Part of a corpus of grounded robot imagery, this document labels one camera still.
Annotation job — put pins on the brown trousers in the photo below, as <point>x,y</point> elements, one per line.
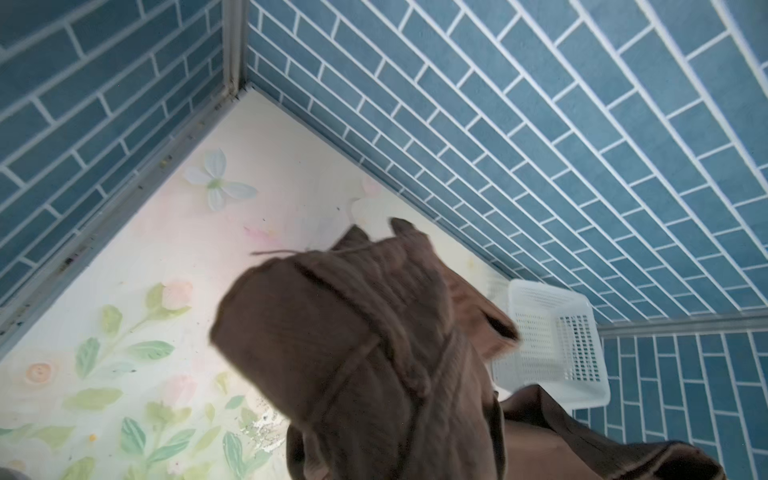
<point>377,354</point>

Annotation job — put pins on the white plastic basket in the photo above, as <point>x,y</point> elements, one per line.
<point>560,346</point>

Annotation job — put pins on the aluminium corner post left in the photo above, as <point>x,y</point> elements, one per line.
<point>234,23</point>

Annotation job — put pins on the aluminium corner post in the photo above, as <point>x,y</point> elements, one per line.
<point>701,324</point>
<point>234,23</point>

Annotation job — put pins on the aluminium corner post right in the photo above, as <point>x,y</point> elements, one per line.
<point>701,324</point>

